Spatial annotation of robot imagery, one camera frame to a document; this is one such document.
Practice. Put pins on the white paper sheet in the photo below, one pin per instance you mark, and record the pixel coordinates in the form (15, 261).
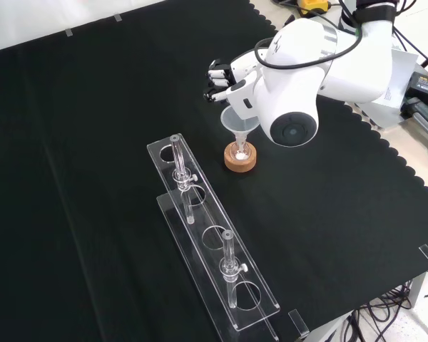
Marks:
(401, 78)

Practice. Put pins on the grey tape piece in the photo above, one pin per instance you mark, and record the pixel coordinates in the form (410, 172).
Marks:
(68, 32)
(118, 17)

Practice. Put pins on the black power unit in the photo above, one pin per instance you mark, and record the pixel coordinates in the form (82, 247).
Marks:
(426, 85)

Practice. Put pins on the black hand tool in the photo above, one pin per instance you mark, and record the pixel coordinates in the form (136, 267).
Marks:
(422, 114)

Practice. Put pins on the black cloth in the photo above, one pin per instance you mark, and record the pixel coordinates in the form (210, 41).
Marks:
(92, 178)

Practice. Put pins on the translucent plastic funnel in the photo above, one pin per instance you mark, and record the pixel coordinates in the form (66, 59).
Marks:
(235, 126)

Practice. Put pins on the yellow stop button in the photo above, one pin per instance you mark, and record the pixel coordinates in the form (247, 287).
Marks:
(312, 5)

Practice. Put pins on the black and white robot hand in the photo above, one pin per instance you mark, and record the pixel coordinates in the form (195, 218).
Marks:
(242, 96)

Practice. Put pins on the clear funnel stand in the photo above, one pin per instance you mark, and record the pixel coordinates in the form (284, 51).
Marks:
(214, 246)

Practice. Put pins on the clear round-bottom flask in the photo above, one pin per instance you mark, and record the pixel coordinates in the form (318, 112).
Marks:
(241, 154)

